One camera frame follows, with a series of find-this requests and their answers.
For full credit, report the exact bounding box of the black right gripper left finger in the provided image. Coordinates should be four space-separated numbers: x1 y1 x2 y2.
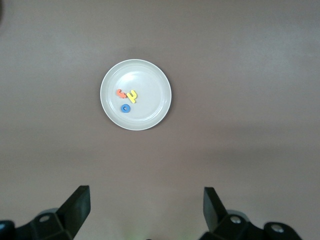
14 185 91 240

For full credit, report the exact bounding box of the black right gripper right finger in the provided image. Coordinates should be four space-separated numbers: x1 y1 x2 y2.
199 186 266 240

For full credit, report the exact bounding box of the yellow foam letter h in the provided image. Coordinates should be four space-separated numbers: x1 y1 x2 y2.
126 89 138 104

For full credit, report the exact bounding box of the beige brown round plate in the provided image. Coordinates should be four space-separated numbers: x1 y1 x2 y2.
99 58 173 132

